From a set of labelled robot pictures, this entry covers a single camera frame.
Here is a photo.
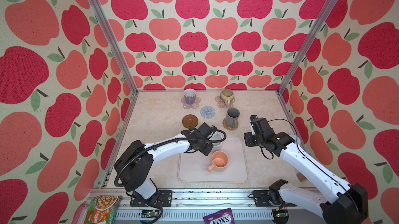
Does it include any right aluminium frame post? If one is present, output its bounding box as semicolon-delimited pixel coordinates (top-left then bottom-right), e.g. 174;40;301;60
276;0;338;96

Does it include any white plastic tray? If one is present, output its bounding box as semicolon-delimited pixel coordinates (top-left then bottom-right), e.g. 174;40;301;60
178;136;248;183

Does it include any green snack bag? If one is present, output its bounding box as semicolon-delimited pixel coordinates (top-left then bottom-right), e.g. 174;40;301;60
84;195;122;224

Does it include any brown round wooden coaster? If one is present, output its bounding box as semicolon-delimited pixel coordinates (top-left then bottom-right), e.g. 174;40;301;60
182;114;198;129

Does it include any aluminium front rail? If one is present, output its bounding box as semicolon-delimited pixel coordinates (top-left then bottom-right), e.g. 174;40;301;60
77;188;347;224

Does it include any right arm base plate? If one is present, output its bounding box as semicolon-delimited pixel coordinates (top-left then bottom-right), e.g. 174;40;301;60
248;190;296;207

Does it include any grey round woven coaster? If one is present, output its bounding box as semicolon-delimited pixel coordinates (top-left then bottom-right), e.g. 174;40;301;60
200;106;216;119

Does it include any white mug purple handle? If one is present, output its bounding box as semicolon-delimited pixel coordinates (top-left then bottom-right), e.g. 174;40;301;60
184;89;196;105

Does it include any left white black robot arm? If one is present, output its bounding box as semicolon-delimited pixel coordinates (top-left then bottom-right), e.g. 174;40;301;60
114;126;227;206

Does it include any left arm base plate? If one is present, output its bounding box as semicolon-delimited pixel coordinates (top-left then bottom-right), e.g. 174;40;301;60
130;190;173;207

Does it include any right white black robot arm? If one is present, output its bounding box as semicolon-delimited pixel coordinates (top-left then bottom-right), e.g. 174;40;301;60
244;132;369;224

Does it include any aluminium frame post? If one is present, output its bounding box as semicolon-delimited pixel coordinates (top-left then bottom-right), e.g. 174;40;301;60
276;0;338;96
88;0;138;97

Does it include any tan round rattan coaster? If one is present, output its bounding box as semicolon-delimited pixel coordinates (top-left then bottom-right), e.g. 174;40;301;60
222;119;239;131

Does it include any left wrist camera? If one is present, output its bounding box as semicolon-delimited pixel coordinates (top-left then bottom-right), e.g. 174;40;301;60
194;123;216;140

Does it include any pink flower coaster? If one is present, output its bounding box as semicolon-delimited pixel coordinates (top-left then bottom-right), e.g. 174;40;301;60
181;97;201;109
215;96;235;109

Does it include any black lid spice jar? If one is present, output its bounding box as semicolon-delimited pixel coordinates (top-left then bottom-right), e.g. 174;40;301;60
296;173;308;182

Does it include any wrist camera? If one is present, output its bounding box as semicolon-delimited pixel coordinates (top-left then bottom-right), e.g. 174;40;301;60
194;123;216;140
249;115;275;136

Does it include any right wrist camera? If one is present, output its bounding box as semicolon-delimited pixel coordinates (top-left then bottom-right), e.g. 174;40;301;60
249;115;275;136

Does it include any left aluminium frame post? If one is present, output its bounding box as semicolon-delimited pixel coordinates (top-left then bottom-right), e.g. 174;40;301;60
88;0;138;97

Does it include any dark grey mug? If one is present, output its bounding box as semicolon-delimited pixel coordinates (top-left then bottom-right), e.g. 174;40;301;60
225;108;240;126

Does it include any beige mug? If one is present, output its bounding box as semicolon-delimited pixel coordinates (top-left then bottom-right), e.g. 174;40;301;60
220;89;234;107

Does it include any orange mug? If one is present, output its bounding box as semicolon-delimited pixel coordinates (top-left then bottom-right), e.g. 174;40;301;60
207;151;229;172

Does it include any purple Fox's candy bag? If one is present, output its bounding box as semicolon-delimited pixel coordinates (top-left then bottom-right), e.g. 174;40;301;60
203;208;235;224

